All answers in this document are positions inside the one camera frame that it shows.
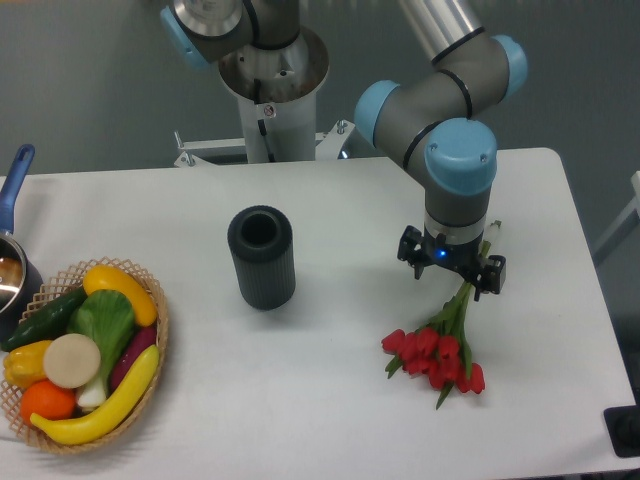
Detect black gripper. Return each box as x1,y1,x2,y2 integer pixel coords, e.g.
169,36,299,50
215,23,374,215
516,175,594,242
397,225,507,301

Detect red tulip bouquet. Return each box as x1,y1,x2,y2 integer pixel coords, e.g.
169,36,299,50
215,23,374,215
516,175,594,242
380,220,502,407

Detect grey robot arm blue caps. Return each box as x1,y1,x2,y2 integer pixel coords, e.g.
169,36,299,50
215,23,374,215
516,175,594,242
160,1,528,294

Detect dark grey ribbed vase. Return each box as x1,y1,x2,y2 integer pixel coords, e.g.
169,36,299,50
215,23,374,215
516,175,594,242
227,205,296,311

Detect black device at table edge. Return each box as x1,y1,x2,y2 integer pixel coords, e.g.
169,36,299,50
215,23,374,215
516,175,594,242
603,405,639,458

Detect purple eggplant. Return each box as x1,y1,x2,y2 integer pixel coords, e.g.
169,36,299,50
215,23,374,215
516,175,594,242
109,325,157,392

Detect green leafy bok choy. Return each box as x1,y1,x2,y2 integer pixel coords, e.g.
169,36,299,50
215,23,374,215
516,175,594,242
67,290,135,412

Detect woven wicker basket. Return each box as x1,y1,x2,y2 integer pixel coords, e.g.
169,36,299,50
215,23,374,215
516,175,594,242
1,257,169,455

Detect yellow banana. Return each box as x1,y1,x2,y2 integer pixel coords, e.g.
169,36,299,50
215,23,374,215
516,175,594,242
30,345,160,446

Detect beige round disc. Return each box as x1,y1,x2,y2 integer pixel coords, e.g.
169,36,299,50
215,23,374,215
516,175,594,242
43,333,101,389

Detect green cucumber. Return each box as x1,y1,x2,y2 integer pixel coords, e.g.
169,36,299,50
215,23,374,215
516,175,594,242
1,288,87,352

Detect orange fruit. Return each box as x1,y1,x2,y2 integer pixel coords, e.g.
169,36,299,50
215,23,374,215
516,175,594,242
20,380,76,425

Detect yellow bell pepper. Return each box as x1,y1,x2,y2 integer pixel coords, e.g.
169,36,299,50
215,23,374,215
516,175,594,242
3,340,53,389

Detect white frame at right edge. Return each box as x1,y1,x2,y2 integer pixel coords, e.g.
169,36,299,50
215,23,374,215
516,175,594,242
592,171,639,267

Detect black cable on pedestal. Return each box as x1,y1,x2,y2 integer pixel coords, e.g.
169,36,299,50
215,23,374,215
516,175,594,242
252,78,276,163

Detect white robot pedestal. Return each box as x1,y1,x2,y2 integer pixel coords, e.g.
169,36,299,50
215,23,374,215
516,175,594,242
174,26,355,167

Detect blue handled saucepan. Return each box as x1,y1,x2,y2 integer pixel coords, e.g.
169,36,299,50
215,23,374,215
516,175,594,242
1,144,42,341

